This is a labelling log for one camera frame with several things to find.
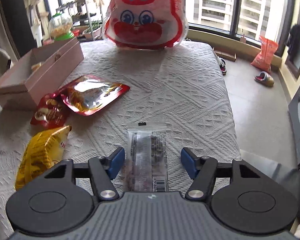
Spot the clear snack bar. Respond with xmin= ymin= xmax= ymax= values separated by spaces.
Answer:
xmin=124 ymin=122 xmax=168 ymax=192

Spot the yellow snack packet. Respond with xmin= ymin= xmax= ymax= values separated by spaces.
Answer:
xmin=15 ymin=125 xmax=71 ymax=191

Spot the red pancake snack packet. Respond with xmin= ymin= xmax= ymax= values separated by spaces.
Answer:
xmin=30 ymin=93 xmax=70 ymax=129

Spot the large red foil snack bag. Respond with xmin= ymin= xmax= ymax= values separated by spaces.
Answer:
xmin=59 ymin=75 xmax=130 ymax=116

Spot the white quilted tablecloth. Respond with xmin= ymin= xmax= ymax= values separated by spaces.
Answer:
xmin=0 ymin=39 xmax=242 ymax=240

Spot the sneaker beside table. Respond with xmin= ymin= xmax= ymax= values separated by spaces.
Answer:
xmin=216 ymin=56 xmax=227 ymax=75

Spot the patterned slipper on floor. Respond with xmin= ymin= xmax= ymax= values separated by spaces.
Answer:
xmin=254 ymin=71 xmax=275 ymax=88

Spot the pink cardboard box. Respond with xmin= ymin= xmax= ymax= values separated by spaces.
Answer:
xmin=0 ymin=38 xmax=84 ymax=110

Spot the orange chip bag on floor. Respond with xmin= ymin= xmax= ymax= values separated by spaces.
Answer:
xmin=251 ymin=36 xmax=279 ymax=73

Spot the red basin on balcony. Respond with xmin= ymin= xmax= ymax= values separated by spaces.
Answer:
xmin=72 ymin=29 xmax=79 ymax=37

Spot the potted plant planter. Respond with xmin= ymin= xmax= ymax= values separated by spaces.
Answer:
xmin=82 ymin=21 xmax=103 ymax=41

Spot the green gumball candy dispenser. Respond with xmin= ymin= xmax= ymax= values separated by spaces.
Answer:
xmin=47 ymin=12 xmax=74 ymax=41

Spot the metal plant shelf rack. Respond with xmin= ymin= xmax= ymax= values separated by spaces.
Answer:
xmin=57 ymin=0 xmax=104 ymax=41

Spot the red white bunny snack bag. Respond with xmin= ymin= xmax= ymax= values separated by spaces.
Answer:
xmin=103 ymin=0 xmax=189 ymax=50

